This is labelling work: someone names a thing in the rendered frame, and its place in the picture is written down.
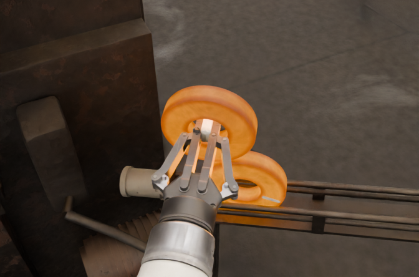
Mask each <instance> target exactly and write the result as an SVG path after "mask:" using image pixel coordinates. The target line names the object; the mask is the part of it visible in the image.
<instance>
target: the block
mask: <svg viewBox="0 0 419 277"><path fill-rule="evenodd" d="M16 115H17V119H18V122H19V126H20V130H21V134H22V138H23V141H24V143H25V146H26V148H27V151H28V152H29V155H30V158H31V160H32V162H33V164H34V167H35V169H36V172H37V174H38V176H39V179H40V181H41V183H42V186H43V188H44V191H45V193H46V195H47V197H48V200H49V202H50V204H51V207H52V209H53V210H54V211H56V212H60V211H62V209H63V206H64V200H65V197H68V196H72V197H74V205H73V207H74V206H77V205H80V204H82V203H85V202H87V201H88V200H89V196H90V195H89V191H88V189H87V185H86V182H85V179H84V175H83V173H82V169H81V166H80V163H79V159H78V157H77V153H76V151H75V147H74V143H73V141H72V137H71V134H70V131H69V128H68V125H67V122H66V119H65V117H64V113H63V111H62V108H61V106H60V103H59V100H58V99H57V98H56V97H55V96H48V97H45V98H42V99H38V100H34V101H32V102H28V103H25V104H21V105H19V106H18V107H17V109H16Z"/></svg>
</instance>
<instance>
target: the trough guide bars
mask: <svg viewBox="0 0 419 277"><path fill-rule="evenodd" d="M235 181H236V183H237V184H238V186H239V187H244V188H252V187H256V186H257V185H256V184H255V183H254V182H251V181H249V180H245V179H235ZM286 192H289V193H305V194H313V196H312V199H314V200H324V196H325V195H328V196H337V197H352V198H366V199H375V200H390V201H398V202H413V203H419V190H417V189H409V188H392V187H376V186H367V185H351V184H343V183H326V182H315V181H313V182H310V181H301V180H287V188H286ZM217 214H223V215H236V216H250V217H257V218H270V219H278V220H291V221H304V222H311V223H312V230H311V233H313V234H321V235H323V234H324V225H325V224H332V225H345V226H359V227H366V228H379V229H386V230H400V231H413V232H419V218H405V217H397V216H383V215H369V214H361V213H347V212H340V211H325V210H311V209H304V208H290V207H276V206H268V205H254V204H246V203H232V202H223V203H222V206H221V207H220V208H219V209H218V211H217Z"/></svg>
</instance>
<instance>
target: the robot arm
mask: <svg viewBox="0 0 419 277"><path fill-rule="evenodd" d="M220 128H221V124H219V123H217V122H215V121H213V120H208V119H198V120H196V125H195V127H194V128H193V132H192V133H187V132H182V133H181V135H180V136H179V138H178V140H177V141H176V143H175V144H174V146H173V148H172V150H171V152H170V153H169V155H168V156H167V158H166V160H165V161H164V163H163V165H162V166H161V168H160V169H159V170H157V171H156V172H155V173H154V174H153V175H152V176H151V179H152V185H153V188H154V189H155V190H158V189H159V190H160V191H161V192H163V199H164V202H163V207H162V209H161V214H160V219H159V221H158V224H157V225H155V226H154V227H153V228H152V229H151V232H150V236H149V238H148V243H147V247H146V250H145V254H144V257H143V258H142V262H141V267H140V271H139V273H138V275H137V277H212V274H213V272H212V270H213V263H214V257H213V255H214V250H215V247H214V241H215V238H214V237H213V232H214V224H215V221H216V214H217V211H218V209H219V208H220V207H221V206H222V203H223V201H225V200H227V199H232V200H237V199H238V193H239V186H238V184H237V183H236V181H235V179H234V177H233V169H232V164H231V154H230V149H229V139H228V138H227V137H221V136H219V131H220ZM201 141H202V142H208V145H207V149H206V154H205V159H204V163H203V166H202V169H201V173H199V174H195V168H196V163H197V159H198V154H199V151H200V146H201ZM189 145H190V147H189V151H188V156H187V159H186V163H185V166H184V169H183V174H181V175H180V176H178V177H177V178H176V179H174V180H173V181H172V182H171V183H169V179H170V178H171V176H172V175H173V172H174V171H175V169H176V167H177V166H178V164H179V162H180V160H181V158H182V157H183V155H184V153H185V152H186V149H187V148H188V146H189ZM217 148H220V149H221V159H222V166H223V177H224V184H223V186H222V191H221V192H220V191H219V190H218V188H217V186H216V185H215V183H214V181H213V180H212V178H211V174H212V171H213V165H214V159H215V155H216V149H217Z"/></svg>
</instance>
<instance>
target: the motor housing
mask: <svg viewBox="0 0 419 277"><path fill-rule="evenodd" d="M161 209H162V208H159V209H158V211H152V212H151V214H148V213H147V214H145V216H144V217H142V216H139V217H138V219H136V220H135V219H131V222H127V221H126V222H124V225H121V224H119V225H117V227H116V228H118V229H119V230H122V231H124V232H126V233H128V234H130V235H132V236H134V237H136V238H138V239H141V240H143V241H145V242H147V240H148V238H149V236H150V232H151V229H152V228H153V227H154V226H155V225H157V224H158V221H159V219H160V214H161ZM96 234H97V235H95V236H92V235H90V236H89V238H87V239H85V240H83V243H84V246H82V247H80V248H79V250H80V254H81V257H82V261H83V263H84V267H85V270H86V273H87V276H88V277H137V275H138V273H139V271H140V267H141V262H142V258H143V257H144V254H145V253H144V252H142V251H140V250H138V249H136V248H133V247H131V246H129V245H127V244H125V243H123V242H121V241H119V240H117V239H115V238H112V237H110V236H107V235H104V234H102V233H99V232H98V233H96Z"/></svg>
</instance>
